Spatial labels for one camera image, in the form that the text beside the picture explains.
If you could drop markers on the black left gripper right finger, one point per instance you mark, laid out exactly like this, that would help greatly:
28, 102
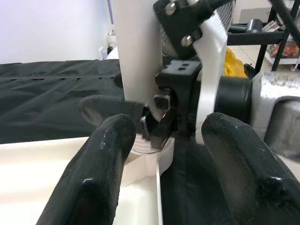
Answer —
246, 168

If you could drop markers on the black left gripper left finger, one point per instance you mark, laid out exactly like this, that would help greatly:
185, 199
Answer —
93, 175

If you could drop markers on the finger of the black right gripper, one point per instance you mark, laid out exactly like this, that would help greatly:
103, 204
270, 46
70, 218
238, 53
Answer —
105, 105
117, 81

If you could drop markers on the white plastic table leg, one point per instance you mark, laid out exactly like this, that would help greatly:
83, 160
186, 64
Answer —
140, 47

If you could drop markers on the white plastic children table top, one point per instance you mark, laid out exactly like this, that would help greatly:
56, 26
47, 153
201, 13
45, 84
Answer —
35, 164

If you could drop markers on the yellow cloth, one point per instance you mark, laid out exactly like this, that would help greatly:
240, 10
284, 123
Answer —
232, 61

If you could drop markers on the black tablecloth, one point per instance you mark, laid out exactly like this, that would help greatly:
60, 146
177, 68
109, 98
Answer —
47, 93

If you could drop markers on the white fan head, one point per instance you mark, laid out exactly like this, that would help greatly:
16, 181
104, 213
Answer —
225, 14

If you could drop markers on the black metal frame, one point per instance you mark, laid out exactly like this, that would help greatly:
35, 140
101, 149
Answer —
257, 35

